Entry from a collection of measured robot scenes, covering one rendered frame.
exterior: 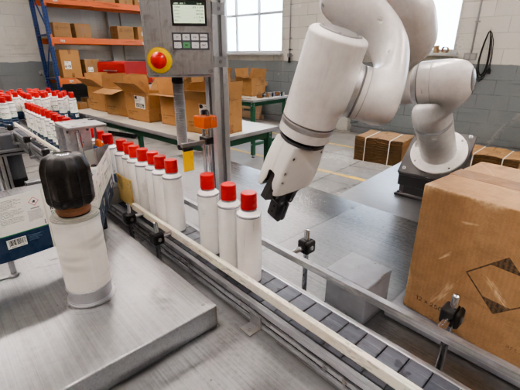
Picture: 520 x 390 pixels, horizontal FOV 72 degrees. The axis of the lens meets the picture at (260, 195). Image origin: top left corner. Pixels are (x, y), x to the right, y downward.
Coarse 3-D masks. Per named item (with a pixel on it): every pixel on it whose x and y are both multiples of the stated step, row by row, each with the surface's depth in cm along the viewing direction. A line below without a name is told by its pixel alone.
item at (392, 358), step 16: (176, 240) 94; (224, 272) 80; (240, 288) 75; (272, 288) 75; (288, 288) 75; (304, 304) 70; (320, 304) 70; (288, 320) 66; (320, 320) 66; (336, 320) 66; (352, 336) 62; (368, 336) 62; (336, 352) 59; (368, 352) 59; (384, 352) 59; (400, 352) 59; (400, 368) 56; (416, 368) 56; (384, 384) 53; (416, 384) 53; (432, 384) 53; (448, 384) 53
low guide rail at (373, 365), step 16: (160, 224) 97; (192, 240) 87; (208, 256) 81; (240, 272) 74; (256, 288) 70; (272, 304) 68; (288, 304) 65; (304, 320) 62; (320, 336) 60; (336, 336) 58; (352, 352) 55; (368, 368) 53; (384, 368) 52; (400, 384) 50
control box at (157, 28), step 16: (144, 0) 82; (160, 0) 82; (208, 0) 84; (144, 16) 83; (160, 16) 84; (208, 16) 85; (144, 32) 85; (160, 32) 85; (160, 48) 86; (176, 64) 88; (192, 64) 88; (208, 64) 89
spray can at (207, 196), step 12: (204, 180) 80; (204, 192) 81; (216, 192) 82; (204, 204) 82; (216, 204) 83; (204, 216) 83; (216, 216) 83; (204, 228) 84; (216, 228) 85; (204, 240) 85; (216, 240) 86; (216, 252) 87
